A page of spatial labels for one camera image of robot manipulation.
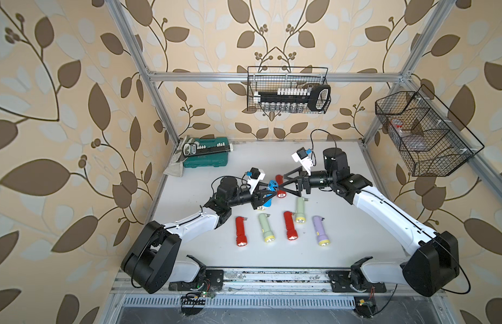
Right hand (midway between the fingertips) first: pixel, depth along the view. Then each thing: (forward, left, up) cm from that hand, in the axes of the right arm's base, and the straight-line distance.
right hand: (282, 182), depth 72 cm
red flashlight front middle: (-10, -5, -24) cm, 26 cm away
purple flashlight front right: (-10, -17, -23) cm, 31 cm away
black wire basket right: (+11, -55, +8) cm, 57 cm away
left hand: (+1, +4, -5) cm, 6 cm away
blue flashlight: (0, +3, -2) cm, 4 cm away
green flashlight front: (-11, +6, -23) cm, 26 cm away
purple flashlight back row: (-7, +8, -6) cm, 12 cm away
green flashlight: (-3, -9, -23) cm, 25 cm away
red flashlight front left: (-12, +17, -24) cm, 31 cm away
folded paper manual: (+27, +53, -24) cm, 64 cm away
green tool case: (+29, +35, -20) cm, 50 cm away
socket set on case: (+35, +44, -18) cm, 59 cm away
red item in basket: (+21, -49, +7) cm, 54 cm away
